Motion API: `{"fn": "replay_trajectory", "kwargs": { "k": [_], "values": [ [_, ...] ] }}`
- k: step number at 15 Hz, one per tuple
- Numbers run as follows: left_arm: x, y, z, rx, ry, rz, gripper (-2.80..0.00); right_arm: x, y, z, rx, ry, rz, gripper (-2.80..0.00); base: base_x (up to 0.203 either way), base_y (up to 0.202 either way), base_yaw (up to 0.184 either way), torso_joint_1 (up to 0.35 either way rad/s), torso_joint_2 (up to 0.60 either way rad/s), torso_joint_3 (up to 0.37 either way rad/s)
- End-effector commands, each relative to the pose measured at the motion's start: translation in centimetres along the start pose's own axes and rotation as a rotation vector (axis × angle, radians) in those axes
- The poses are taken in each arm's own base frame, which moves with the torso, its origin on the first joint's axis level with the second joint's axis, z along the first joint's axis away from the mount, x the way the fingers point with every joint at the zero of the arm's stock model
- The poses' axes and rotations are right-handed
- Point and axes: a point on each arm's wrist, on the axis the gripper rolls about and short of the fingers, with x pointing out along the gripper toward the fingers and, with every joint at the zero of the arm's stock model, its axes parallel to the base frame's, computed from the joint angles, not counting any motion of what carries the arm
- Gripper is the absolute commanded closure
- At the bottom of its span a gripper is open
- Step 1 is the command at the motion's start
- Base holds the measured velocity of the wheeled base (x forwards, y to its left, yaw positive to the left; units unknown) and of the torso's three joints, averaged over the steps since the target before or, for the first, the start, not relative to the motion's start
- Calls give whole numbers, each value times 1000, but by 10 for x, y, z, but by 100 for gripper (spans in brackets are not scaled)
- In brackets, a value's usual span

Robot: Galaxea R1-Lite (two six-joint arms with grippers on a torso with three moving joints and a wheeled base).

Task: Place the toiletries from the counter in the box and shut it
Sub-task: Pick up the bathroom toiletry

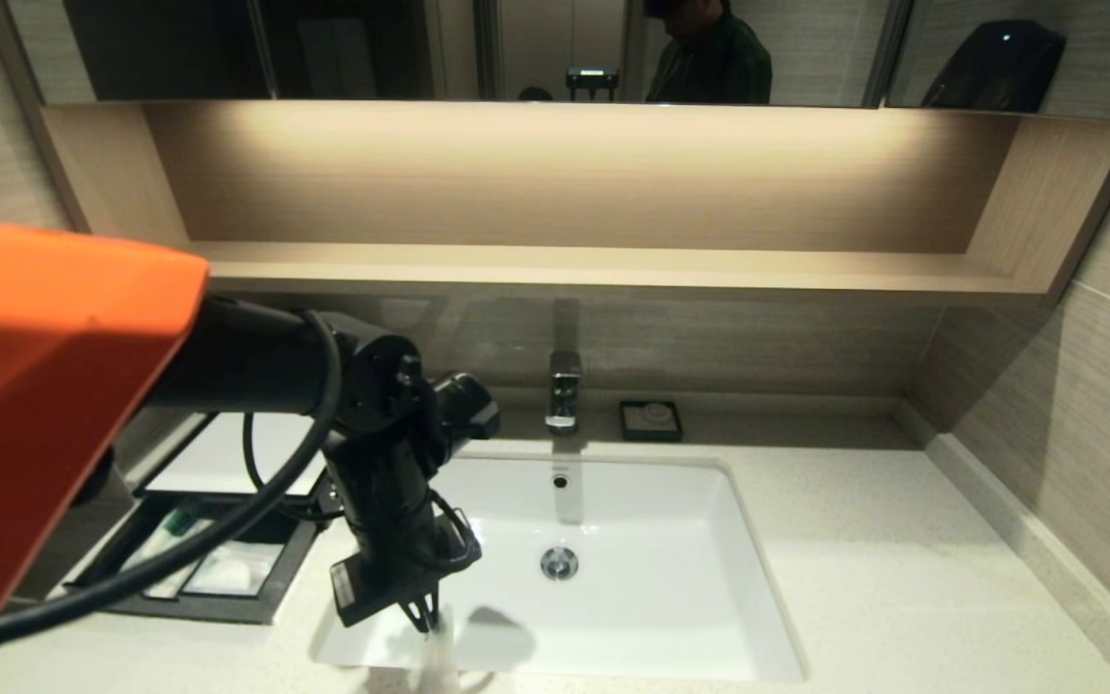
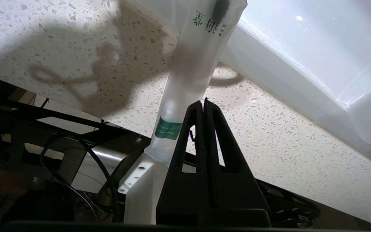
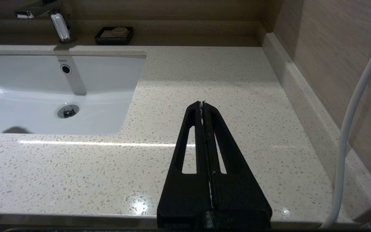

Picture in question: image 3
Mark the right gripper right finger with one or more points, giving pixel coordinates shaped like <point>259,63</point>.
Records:
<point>237,193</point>

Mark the sink overflow hole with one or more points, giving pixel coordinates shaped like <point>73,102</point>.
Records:
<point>65,69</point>

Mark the round beige soap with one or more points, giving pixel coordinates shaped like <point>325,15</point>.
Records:
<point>120,31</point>

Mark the white sink basin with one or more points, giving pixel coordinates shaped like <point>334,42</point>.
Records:
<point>27,106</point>

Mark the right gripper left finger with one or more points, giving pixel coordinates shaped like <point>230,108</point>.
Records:
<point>179,193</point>

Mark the chrome faucet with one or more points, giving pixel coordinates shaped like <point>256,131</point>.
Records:
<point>61,29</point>

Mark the chrome sink drain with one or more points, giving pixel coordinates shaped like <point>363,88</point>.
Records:
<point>67,111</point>

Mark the black soap dish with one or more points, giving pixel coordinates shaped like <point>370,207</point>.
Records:
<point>101,40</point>

